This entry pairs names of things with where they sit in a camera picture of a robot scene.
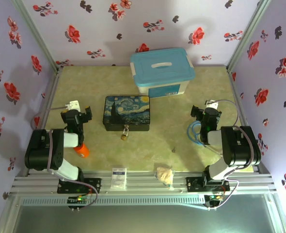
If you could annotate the starry night tin box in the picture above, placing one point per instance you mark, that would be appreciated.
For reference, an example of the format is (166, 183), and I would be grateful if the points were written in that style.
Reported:
(127, 112)

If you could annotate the small metal key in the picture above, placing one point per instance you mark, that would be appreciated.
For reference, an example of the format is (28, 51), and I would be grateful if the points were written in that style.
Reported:
(174, 149)

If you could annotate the brass padlock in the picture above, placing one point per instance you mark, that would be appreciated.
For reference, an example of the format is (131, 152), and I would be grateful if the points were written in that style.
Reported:
(124, 134)

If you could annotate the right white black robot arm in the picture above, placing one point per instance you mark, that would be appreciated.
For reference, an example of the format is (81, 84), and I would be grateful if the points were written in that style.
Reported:
(240, 148)

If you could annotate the blue stethoscope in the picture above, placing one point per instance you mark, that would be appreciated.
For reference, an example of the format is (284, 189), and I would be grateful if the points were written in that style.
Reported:
(194, 137)

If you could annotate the orange bottle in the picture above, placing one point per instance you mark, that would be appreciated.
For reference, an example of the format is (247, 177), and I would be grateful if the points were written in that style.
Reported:
(83, 150)

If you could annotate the blue lidded plastic storage box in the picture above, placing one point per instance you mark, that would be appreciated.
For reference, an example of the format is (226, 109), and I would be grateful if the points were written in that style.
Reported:
(161, 69)

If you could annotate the clear bag of beige stuff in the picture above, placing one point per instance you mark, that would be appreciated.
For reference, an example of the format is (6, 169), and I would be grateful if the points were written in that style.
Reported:
(165, 176)

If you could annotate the white paper packet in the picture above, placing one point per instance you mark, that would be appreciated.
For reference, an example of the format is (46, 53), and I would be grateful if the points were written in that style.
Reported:
(119, 180)

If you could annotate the right green circuit board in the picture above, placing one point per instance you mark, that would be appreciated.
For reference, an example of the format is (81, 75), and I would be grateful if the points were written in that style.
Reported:
(214, 198)

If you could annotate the green circuit board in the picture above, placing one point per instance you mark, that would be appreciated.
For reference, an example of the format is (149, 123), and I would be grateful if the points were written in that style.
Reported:
(78, 199)
(214, 198)

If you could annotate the left green circuit board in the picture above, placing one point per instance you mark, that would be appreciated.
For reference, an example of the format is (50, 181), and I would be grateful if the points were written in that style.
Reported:
(78, 199)

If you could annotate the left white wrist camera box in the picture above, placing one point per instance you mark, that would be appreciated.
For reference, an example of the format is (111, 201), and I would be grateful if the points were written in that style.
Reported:
(73, 104)

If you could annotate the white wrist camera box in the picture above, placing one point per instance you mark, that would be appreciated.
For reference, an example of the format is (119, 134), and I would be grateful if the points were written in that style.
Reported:
(73, 104)
(212, 104)

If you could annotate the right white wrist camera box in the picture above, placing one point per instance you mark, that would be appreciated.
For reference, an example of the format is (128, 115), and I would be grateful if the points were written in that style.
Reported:
(212, 104)

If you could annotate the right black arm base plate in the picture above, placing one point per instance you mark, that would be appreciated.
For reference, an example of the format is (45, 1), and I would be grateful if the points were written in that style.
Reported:
(194, 184)

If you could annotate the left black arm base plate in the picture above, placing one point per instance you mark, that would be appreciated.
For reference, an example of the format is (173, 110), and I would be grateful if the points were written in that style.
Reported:
(94, 185)

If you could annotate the aluminium frame rail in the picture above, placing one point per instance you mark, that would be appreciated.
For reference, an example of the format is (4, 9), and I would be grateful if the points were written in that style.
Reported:
(145, 180)

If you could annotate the aluminium frame post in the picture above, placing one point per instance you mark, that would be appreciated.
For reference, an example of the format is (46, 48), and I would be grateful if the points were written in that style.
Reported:
(249, 31)
(36, 34)

